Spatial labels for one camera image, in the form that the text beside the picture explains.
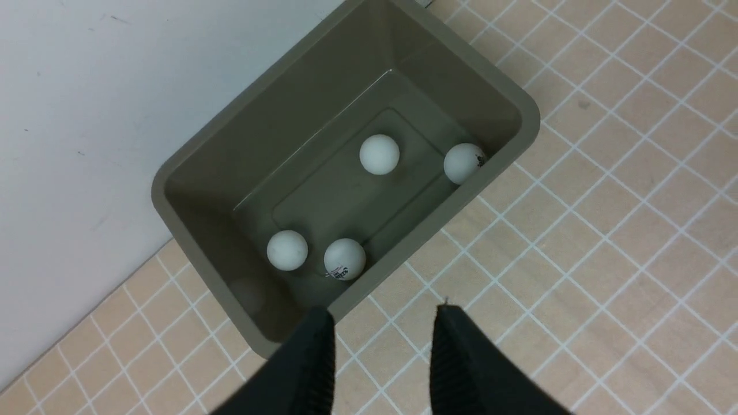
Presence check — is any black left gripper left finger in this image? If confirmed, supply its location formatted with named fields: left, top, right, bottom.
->
left=211, top=307, right=336, bottom=414

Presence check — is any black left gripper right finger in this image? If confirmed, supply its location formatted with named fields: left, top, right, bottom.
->
left=430, top=304, right=570, bottom=414

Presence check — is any white table-tennis ball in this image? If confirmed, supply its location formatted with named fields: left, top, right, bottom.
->
left=323, top=238, right=367, bottom=281
left=443, top=144, right=487, bottom=186
left=266, top=229, right=308, bottom=271
left=359, top=134, right=400, bottom=175

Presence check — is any olive green plastic bin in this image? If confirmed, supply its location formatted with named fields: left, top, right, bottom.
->
left=151, top=1, right=541, bottom=359

